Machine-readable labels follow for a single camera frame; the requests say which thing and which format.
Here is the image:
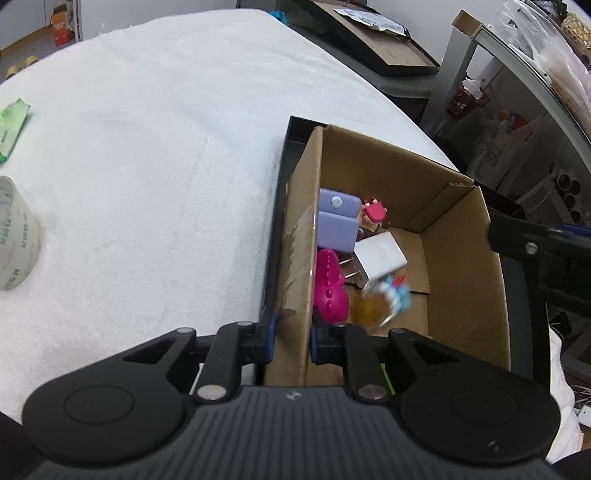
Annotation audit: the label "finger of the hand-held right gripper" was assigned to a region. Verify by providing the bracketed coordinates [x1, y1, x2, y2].
[487, 213, 555, 267]

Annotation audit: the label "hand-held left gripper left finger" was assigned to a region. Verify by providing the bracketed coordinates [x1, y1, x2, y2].
[121, 314, 278, 401]

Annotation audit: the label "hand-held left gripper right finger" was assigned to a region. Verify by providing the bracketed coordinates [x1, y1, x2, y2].
[310, 323, 483, 401]

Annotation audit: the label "magenta doll toy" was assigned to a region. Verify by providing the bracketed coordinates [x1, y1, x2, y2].
[314, 248, 350, 324]

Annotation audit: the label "brown cardboard box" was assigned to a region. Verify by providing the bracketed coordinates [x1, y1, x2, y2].
[263, 124, 512, 387]

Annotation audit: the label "amber and blue toy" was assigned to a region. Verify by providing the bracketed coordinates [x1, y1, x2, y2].
[351, 274, 411, 328]

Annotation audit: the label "black tray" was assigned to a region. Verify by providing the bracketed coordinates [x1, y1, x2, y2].
[256, 115, 552, 386]

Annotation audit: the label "white plug charger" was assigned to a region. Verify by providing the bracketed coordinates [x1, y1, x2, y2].
[340, 231, 408, 288]

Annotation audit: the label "purple box toy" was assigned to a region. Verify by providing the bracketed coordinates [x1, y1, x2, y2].
[318, 188, 363, 254]

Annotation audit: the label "small girl figurine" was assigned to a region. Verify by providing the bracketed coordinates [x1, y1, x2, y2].
[359, 198, 391, 241]

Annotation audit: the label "white printed bag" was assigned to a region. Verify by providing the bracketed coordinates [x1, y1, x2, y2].
[466, 111, 555, 195]

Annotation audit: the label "white crumpled fabric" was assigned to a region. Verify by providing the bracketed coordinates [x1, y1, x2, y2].
[547, 318, 583, 464]

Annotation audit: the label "red basket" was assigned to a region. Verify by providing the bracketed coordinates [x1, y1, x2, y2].
[447, 85, 490, 120]

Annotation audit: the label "white side table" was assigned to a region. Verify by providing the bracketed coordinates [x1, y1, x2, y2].
[427, 10, 591, 153]

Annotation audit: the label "clear plastic bags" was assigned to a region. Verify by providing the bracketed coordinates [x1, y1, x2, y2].
[501, 0, 591, 107]

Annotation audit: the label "white table cloth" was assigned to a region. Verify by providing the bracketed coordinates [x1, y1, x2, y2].
[0, 7, 462, 402]

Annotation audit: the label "black framed board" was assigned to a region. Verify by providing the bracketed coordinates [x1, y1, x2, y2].
[291, 0, 440, 77]

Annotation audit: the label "clear tape roll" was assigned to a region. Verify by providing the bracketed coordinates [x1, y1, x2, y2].
[0, 175, 42, 292]

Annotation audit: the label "grey printed plastic packet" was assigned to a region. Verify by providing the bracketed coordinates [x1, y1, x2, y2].
[333, 7, 411, 37]

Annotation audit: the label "green wipes packet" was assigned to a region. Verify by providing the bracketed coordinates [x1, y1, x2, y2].
[0, 98, 32, 163]

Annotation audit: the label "orange cardboard box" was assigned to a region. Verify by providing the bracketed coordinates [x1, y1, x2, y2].
[50, 4, 75, 47]

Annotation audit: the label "white rack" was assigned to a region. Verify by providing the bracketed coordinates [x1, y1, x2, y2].
[65, 0, 84, 40]

